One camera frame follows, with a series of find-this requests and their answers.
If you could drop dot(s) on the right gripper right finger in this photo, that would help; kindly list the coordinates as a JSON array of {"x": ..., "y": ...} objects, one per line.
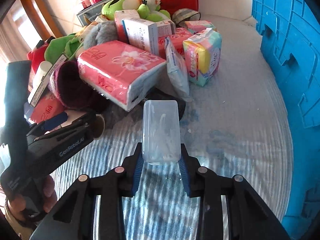
[{"x": 249, "y": 217}]

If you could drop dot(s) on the green crocodile plush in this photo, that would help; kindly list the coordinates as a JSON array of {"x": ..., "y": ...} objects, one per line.
[{"x": 67, "y": 45}]

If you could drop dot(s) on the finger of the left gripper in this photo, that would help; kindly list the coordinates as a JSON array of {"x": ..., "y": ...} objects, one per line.
[
  {"x": 16, "y": 95},
  {"x": 48, "y": 136}
]

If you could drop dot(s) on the clear plastic box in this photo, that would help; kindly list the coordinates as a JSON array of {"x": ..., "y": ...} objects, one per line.
[{"x": 161, "y": 141}]

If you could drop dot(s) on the white wet wipes pack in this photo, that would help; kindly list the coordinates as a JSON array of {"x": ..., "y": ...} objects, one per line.
[{"x": 177, "y": 71}]

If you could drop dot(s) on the black gift bag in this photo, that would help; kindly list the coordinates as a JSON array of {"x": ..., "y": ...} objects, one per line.
[{"x": 87, "y": 15}]

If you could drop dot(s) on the green frog plush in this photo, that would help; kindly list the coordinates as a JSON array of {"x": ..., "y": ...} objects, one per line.
[{"x": 110, "y": 8}]

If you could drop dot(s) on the person left hand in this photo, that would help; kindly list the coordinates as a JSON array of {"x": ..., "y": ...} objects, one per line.
[{"x": 17, "y": 205}]

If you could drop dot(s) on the white medicine box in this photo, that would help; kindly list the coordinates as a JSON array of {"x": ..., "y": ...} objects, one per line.
[{"x": 142, "y": 34}]

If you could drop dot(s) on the grey fluffy plush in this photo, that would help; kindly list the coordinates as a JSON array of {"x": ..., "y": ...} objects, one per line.
[{"x": 101, "y": 33}]

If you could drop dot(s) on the red plush toy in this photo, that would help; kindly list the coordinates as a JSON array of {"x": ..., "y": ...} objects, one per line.
[{"x": 36, "y": 56}]

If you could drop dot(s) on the small pink pad pack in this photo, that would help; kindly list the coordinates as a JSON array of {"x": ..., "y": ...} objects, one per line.
[{"x": 198, "y": 26}]

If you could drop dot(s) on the pink tissue pack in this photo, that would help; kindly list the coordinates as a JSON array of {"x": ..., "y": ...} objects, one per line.
[{"x": 120, "y": 72}]

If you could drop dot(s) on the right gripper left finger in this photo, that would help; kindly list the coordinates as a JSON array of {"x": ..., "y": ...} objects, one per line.
[{"x": 72, "y": 217}]

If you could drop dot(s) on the pastel sanitary pad pack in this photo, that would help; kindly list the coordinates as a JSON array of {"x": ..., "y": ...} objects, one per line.
[{"x": 202, "y": 53}]

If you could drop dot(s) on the blue plastic storage crate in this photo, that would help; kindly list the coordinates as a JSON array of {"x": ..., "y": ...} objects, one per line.
[{"x": 290, "y": 45}]

